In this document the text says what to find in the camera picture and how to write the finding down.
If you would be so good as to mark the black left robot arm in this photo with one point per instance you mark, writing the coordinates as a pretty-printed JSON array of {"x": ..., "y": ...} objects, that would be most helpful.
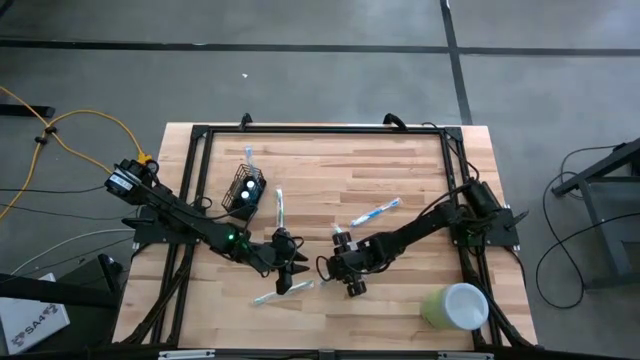
[{"x": 175, "y": 209}]

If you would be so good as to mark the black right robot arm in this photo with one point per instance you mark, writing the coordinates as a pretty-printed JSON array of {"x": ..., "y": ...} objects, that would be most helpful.
[{"x": 425, "y": 222}]

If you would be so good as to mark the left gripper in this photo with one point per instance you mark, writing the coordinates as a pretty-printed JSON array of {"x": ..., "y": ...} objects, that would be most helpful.
[{"x": 284, "y": 250}]

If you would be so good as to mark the black metal stand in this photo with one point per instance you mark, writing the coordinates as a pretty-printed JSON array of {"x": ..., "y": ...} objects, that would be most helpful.
[{"x": 600, "y": 225}]

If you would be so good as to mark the small crumpled plastic wrapper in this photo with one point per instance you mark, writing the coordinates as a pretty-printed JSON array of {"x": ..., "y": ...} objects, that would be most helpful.
[{"x": 279, "y": 210}]

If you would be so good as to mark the black equipment stand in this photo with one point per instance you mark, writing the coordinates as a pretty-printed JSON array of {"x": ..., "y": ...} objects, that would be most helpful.
[{"x": 50, "y": 296}]

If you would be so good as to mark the green cup white inside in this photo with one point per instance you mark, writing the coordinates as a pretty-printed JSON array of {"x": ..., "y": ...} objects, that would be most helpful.
[{"x": 457, "y": 306}]

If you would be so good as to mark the white cardboard box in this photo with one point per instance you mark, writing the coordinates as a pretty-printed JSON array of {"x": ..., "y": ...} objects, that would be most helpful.
[{"x": 30, "y": 320}]

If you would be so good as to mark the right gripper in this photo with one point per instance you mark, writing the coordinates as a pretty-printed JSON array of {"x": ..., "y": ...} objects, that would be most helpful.
[{"x": 360, "y": 262}]

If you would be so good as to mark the black aluminium table frame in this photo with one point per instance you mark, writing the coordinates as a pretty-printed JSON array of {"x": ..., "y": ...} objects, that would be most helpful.
[{"x": 325, "y": 130}]

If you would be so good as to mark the silver bracket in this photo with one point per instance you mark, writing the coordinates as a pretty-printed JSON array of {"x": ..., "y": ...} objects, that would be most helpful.
[
  {"x": 185, "y": 354},
  {"x": 465, "y": 356}
]

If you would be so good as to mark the green toothbrush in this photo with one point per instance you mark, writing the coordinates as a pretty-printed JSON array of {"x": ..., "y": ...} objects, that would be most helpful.
[
  {"x": 300, "y": 287},
  {"x": 338, "y": 230}
]

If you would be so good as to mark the black floor bar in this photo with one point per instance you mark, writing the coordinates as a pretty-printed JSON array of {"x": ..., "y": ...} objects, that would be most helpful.
[{"x": 30, "y": 111}]

